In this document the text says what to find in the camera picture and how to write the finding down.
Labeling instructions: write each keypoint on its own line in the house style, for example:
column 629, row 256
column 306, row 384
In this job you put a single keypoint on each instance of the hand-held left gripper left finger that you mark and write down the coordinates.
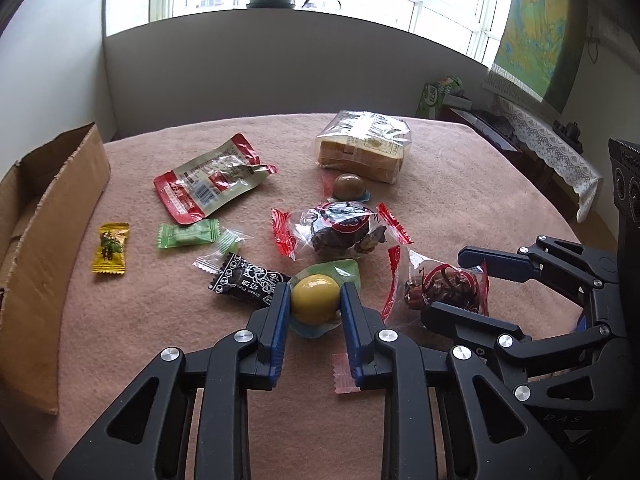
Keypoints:
column 277, row 320

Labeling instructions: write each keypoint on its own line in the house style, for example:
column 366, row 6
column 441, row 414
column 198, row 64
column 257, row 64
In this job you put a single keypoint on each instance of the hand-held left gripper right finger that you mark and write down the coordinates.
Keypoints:
column 352, row 330

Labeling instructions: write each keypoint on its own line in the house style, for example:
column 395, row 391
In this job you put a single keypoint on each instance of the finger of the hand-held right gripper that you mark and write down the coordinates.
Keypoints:
column 465, row 322
column 472, row 259

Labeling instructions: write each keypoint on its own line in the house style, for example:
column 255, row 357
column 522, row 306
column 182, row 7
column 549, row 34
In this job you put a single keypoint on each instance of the small red-edged date packet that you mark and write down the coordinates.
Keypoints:
column 440, row 280

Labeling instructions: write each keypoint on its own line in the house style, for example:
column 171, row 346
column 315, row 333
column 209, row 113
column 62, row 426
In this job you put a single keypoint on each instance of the yellow jelly cup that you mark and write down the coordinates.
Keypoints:
column 312, row 297

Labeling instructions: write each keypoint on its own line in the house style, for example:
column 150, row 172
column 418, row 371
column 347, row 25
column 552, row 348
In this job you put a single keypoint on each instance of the clear bag of sliced bread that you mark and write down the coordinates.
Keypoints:
column 362, row 150

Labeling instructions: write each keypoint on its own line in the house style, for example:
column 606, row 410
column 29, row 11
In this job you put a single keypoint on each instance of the brown cardboard box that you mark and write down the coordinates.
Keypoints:
column 45, row 240

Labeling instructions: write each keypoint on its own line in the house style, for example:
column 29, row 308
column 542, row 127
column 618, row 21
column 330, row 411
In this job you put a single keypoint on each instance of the pink candy wrapper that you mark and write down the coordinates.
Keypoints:
column 342, row 375

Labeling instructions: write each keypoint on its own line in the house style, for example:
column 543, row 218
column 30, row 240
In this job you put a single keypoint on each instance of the black patterned snack packet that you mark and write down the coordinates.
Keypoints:
column 250, row 280

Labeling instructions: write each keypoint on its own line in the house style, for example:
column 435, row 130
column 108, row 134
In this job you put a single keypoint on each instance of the small clear wrapped candy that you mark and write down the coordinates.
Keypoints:
column 227, row 246

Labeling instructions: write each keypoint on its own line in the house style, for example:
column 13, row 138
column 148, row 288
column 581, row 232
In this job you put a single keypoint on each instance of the large red-edged date packet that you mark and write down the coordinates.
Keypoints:
column 340, row 230

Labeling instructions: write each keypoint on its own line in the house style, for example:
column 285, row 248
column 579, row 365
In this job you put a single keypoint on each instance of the green candy packet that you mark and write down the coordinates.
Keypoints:
column 187, row 235

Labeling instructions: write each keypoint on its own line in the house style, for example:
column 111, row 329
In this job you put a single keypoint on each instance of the pink table blanket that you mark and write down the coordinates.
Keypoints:
column 150, row 320

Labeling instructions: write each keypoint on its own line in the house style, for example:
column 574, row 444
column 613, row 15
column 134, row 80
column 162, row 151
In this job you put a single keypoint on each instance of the dark wooden side cabinet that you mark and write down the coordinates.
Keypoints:
column 492, row 127

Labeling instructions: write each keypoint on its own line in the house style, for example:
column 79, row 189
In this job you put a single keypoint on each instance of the white lace cloth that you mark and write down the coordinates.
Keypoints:
column 545, row 145

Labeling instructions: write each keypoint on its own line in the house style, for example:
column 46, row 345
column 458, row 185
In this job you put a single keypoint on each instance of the brown jelly cup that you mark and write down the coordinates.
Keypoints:
column 348, row 186

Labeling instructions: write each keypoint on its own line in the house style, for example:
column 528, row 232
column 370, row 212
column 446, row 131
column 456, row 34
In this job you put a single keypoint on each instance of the red and beige snack pouch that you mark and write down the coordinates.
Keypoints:
column 200, row 185

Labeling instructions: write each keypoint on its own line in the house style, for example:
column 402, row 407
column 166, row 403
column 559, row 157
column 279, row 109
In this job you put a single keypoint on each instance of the small black device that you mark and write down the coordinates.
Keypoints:
column 569, row 131

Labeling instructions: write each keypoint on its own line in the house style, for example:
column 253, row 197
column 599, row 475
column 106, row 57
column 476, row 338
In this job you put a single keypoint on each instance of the green printed carton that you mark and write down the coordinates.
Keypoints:
column 437, row 97

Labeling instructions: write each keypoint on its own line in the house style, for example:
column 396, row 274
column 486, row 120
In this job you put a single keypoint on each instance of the yellow candy packet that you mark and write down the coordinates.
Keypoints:
column 110, row 250

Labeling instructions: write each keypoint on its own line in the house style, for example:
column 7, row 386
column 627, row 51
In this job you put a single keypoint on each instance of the wall map poster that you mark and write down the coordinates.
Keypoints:
column 540, row 30

